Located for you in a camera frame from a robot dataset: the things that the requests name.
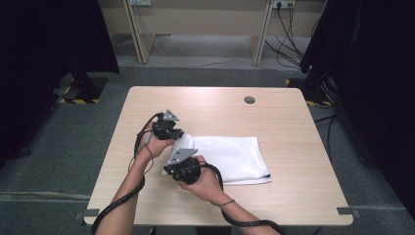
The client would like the right hand-held gripper black cable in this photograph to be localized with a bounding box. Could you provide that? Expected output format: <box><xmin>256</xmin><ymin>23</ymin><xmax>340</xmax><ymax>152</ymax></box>
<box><xmin>195</xmin><ymin>162</ymin><xmax>287</xmax><ymax>235</ymax></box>

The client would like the white power socket with plugs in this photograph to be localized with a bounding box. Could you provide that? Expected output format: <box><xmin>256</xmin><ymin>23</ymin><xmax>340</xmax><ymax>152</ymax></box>
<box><xmin>272</xmin><ymin>0</ymin><xmax>297</xmax><ymax>9</ymax></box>

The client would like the beige wooden desk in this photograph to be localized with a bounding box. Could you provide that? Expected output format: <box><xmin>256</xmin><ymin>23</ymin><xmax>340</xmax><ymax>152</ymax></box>
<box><xmin>97</xmin><ymin>0</ymin><xmax>327</xmax><ymax>66</ymax></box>

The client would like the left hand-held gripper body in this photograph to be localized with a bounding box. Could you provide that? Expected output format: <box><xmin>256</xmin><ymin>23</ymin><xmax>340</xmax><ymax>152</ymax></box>
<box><xmin>152</xmin><ymin>109</ymin><xmax>181</xmax><ymax>141</ymax></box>

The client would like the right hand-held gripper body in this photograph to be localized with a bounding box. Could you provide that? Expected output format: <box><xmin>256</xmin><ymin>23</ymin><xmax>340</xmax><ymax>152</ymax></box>
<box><xmin>165</xmin><ymin>147</ymin><xmax>203</xmax><ymax>186</ymax></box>

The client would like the hand-held gripper black cable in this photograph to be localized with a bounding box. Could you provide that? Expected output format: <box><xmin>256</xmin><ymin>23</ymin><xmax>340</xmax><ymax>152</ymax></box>
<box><xmin>195</xmin><ymin>162</ymin><xmax>287</xmax><ymax>235</ymax></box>
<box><xmin>91</xmin><ymin>112</ymin><xmax>164</xmax><ymax>235</ymax></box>

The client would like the black power cable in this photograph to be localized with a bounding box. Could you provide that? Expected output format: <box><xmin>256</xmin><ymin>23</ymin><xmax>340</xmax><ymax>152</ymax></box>
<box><xmin>263</xmin><ymin>3</ymin><xmax>306</xmax><ymax>71</ymax></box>

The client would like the thin grey floor cable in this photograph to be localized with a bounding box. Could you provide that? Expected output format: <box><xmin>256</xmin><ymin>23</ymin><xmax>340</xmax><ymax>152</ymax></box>
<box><xmin>143</xmin><ymin>32</ymin><xmax>295</xmax><ymax>71</ymax></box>

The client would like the left hand-held gripper black cable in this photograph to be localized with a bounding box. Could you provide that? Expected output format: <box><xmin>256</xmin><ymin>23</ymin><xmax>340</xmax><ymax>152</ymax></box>
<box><xmin>91</xmin><ymin>112</ymin><xmax>164</xmax><ymax>235</ymax></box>

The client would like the person's left hand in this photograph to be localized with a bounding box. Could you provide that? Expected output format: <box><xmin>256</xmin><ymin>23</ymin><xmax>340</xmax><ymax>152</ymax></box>
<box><xmin>138</xmin><ymin>128</ymin><xmax>176</xmax><ymax>161</ymax></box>

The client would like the yellow black hazard tape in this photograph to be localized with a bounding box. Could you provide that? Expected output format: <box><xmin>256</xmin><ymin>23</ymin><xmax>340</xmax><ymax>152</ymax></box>
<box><xmin>285</xmin><ymin>77</ymin><xmax>334</xmax><ymax>108</ymax></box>
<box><xmin>58</xmin><ymin>97</ymin><xmax>101</xmax><ymax>106</ymax></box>

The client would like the person's right hand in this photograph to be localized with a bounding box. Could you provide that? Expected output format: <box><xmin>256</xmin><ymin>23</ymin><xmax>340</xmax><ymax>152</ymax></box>
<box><xmin>177</xmin><ymin>155</ymin><xmax>227</xmax><ymax>206</ymax></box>

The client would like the black curtain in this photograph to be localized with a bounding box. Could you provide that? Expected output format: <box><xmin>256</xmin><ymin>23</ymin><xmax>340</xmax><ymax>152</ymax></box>
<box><xmin>299</xmin><ymin>0</ymin><xmax>415</xmax><ymax>223</ymax></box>
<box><xmin>0</xmin><ymin>0</ymin><xmax>120</xmax><ymax>168</ymax></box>

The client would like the white printed tank top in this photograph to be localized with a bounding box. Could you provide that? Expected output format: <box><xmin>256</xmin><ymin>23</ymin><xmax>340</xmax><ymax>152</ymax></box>
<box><xmin>161</xmin><ymin>131</ymin><xmax>272</xmax><ymax>186</ymax></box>

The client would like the black metal stand base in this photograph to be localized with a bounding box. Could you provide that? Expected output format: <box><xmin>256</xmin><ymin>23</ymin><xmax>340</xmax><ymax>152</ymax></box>
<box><xmin>53</xmin><ymin>71</ymin><xmax>109</xmax><ymax>105</ymax></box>

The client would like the black floor cable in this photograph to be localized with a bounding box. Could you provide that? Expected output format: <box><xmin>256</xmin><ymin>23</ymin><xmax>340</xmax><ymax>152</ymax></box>
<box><xmin>314</xmin><ymin>112</ymin><xmax>341</xmax><ymax>161</ymax></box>

